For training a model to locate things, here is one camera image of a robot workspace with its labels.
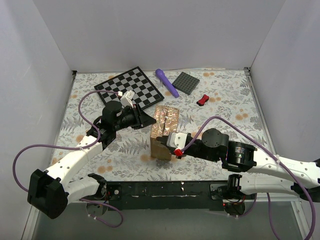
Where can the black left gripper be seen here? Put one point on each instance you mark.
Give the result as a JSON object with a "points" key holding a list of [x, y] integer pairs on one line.
{"points": [[137, 116]]}

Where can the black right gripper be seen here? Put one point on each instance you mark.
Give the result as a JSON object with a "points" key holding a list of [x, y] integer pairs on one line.
{"points": [[165, 141]]}

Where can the brown taped cardboard box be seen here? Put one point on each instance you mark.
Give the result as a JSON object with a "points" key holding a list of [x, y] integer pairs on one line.
{"points": [[167, 119]]}

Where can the red black knife cap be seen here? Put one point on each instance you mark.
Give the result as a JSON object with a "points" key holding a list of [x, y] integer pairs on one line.
{"points": [[203, 100]]}

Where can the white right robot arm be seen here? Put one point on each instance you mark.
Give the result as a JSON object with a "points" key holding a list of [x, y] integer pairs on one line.
{"points": [[253, 170]]}

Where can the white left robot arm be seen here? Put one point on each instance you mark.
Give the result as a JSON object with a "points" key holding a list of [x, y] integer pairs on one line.
{"points": [[51, 190]]}

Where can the dark grey studded plate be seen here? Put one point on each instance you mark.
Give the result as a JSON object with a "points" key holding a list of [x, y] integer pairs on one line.
{"points": [[185, 83]]}

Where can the purple cylindrical handle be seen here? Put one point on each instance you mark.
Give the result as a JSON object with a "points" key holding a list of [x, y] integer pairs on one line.
{"points": [[162, 77]]}

